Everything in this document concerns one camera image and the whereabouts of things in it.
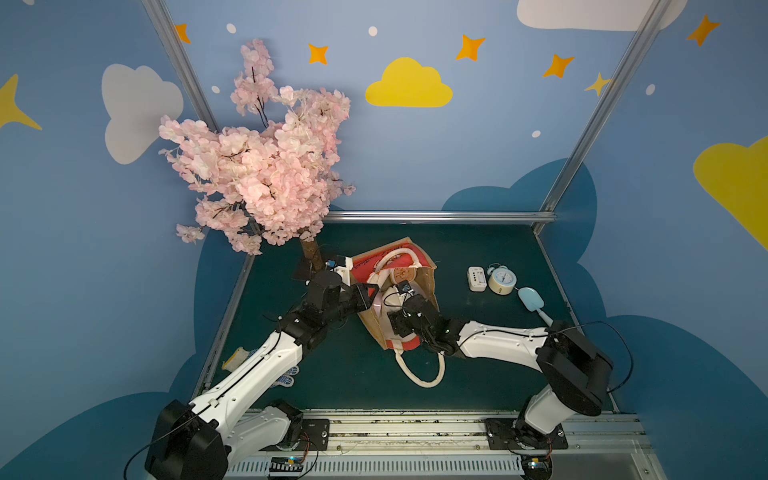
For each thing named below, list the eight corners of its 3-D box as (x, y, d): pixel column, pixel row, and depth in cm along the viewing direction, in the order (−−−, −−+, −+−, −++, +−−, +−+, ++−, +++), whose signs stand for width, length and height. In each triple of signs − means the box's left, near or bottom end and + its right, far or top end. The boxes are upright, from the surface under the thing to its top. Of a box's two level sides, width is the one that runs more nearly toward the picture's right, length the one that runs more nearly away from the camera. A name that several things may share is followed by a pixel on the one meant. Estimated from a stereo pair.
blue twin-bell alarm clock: (490, 295, 104) (494, 287, 100) (483, 269, 111) (487, 261, 108) (514, 295, 104) (520, 287, 100) (506, 269, 112) (511, 261, 108)
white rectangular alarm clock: (470, 291, 105) (473, 285, 102) (466, 272, 111) (468, 266, 108) (485, 291, 105) (488, 285, 103) (481, 272, 111) (483, 266, 108)
